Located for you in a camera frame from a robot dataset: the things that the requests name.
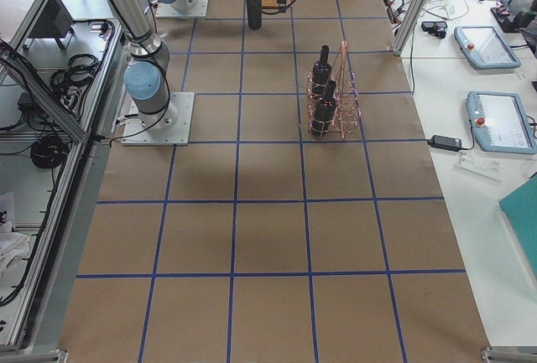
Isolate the dark wine bottle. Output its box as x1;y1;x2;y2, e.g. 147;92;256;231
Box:
246;0;262;30
311;45;331;90
311;80;336;137

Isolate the copper wire bottle basket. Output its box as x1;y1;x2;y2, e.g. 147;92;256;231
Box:
306;40;362;139

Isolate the black handheld device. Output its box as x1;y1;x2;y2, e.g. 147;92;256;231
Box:
420;21;447;39

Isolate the black power adapter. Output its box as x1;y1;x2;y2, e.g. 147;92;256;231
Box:
427;135;462;152

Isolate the aluminium frame post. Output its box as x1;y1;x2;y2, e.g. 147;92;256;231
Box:
393;0;426;56

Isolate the far teach pendant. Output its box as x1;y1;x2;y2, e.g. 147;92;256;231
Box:
454;26;521;70

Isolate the teal board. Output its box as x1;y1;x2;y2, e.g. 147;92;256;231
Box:
499;177;536;260

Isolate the near teach pendant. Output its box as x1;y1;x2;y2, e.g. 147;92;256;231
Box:
466;91;536;155

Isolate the clear acrylic stand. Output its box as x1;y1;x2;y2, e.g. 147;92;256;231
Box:
454;152;503;184

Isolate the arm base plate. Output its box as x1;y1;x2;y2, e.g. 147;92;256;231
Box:
156;0;209;19
121;92;195;146

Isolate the teach pendant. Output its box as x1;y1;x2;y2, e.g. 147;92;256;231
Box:
466;91;536;155
454;26;521;70

